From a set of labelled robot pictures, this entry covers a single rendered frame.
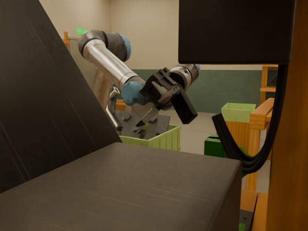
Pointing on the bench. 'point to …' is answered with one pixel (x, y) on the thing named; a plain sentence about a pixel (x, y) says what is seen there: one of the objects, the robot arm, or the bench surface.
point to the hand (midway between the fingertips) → (150, 115)
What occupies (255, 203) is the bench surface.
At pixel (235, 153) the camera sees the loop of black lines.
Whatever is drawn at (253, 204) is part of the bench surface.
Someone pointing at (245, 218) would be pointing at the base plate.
